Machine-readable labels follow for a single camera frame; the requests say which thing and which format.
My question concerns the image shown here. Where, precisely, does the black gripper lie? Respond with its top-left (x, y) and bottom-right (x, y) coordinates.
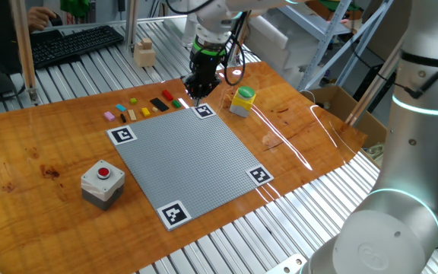
top-left (182, 52), bottom-right (224, 107)

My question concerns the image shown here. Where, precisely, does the wide black Lego plate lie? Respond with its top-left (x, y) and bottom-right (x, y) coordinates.
top-left (149, 97), bottom-right (170, 113)

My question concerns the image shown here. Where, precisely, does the grey Lego baseplate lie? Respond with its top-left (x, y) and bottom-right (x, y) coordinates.
top-left (106, 103), bottom-right (275, 232)

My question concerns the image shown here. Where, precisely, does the operator bare hand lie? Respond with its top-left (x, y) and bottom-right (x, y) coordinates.
top-left (27, 6), bottom-right (59, 33)

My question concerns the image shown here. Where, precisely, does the paper fiducial marker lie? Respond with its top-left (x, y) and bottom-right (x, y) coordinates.
top-left (192, 103), bottom-right (217, 120)
top-left (246, 165), bottom-right (275, 186)
top-left (106, 125), bottom-right (138, 146)
top-left (156, 199), bottom-right (192, 232)

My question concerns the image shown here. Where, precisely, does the green button yellow box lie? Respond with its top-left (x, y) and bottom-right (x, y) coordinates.
top-left (229, 85), bottom-right (257, 119)

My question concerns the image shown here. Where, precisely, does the wooden block puzzle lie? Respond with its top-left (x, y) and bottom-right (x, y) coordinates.
top-left (132, 37), bottom-right (157, 69)

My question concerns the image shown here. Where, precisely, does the white foam block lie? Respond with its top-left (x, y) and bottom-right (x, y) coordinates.
top-left (247, 14), bottom-right (294, 72)

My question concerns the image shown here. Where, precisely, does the black keyboard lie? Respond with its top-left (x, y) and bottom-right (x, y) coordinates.
top-left (28, 24), bottom-right (125, 70)

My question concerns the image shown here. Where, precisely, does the red push button box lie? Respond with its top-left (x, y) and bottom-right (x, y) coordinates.
top-left (81, 159), bottom-right (126, 212)

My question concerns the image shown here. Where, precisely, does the open cardboard box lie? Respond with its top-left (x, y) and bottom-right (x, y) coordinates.
top-left (300, 85), bottom-right (389, 161)

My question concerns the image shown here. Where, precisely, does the green cloth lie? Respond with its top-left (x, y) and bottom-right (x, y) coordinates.
top-left (59, 0), bottom-right (90, 18)

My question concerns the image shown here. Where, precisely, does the slanted aluminium profile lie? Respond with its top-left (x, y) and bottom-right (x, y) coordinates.
top-left (344, 49), bottom-right (402, 126)

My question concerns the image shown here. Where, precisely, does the clear plastic bag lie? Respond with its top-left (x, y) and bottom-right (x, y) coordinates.
top-left (370, 142), bottom-right (386, 165)

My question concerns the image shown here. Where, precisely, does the orange wooden board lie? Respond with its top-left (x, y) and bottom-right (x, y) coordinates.
top-left (0, 60), bottom-right (368, 274)

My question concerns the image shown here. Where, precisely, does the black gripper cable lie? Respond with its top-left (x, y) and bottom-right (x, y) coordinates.
top-left (165, 0), bottom-right (249, 88)

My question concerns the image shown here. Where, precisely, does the aluminium frame post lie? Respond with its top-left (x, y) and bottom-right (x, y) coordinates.
top-left (123, 0), bottom-right (139, 54)

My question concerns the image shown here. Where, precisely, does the grey metal shelf frame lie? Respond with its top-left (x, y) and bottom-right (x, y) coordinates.
top-left (279, 0), bottom-right (395, 92)

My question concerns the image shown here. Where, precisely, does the tan frame post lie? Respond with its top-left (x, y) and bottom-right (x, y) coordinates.
top-left (8, 0), bottom-right (40, 104)

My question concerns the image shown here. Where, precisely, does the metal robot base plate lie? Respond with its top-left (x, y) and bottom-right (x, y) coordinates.
top-left (266, 253), bottom-right (307, 274)

